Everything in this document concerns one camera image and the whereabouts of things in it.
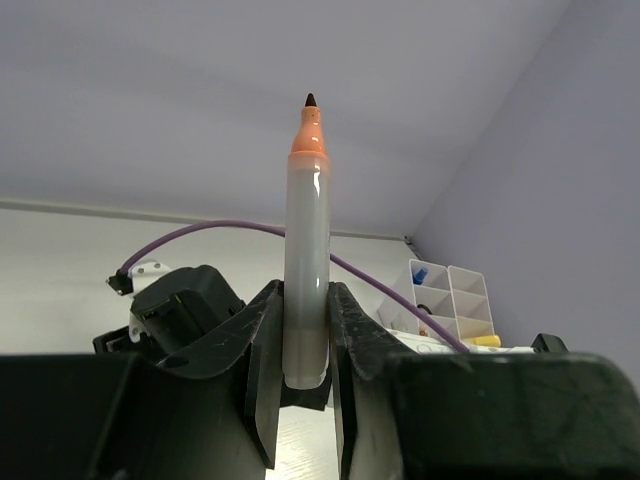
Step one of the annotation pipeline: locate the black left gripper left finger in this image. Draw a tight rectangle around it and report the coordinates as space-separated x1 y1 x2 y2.
1 280 283 479

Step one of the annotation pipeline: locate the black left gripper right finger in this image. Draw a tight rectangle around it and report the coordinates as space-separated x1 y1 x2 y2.
328 283 639 479

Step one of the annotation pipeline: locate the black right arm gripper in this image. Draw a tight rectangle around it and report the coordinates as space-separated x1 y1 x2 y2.
93 265 246 355

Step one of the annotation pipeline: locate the yellow highlighter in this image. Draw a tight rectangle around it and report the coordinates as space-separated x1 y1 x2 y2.
463 335 502 348

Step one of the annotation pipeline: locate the clear spray bottle blue cap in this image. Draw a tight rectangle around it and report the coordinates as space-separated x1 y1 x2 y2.
412 267 429 285

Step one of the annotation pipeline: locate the fat orange-tipped crayon pencil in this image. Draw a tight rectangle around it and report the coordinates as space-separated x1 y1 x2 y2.
282 94 331 390

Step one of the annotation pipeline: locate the white divided organizer box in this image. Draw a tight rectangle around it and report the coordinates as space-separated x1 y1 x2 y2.
393 259 497 342

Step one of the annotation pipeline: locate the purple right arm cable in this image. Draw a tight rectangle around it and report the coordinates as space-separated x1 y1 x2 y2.
114 220 471 354

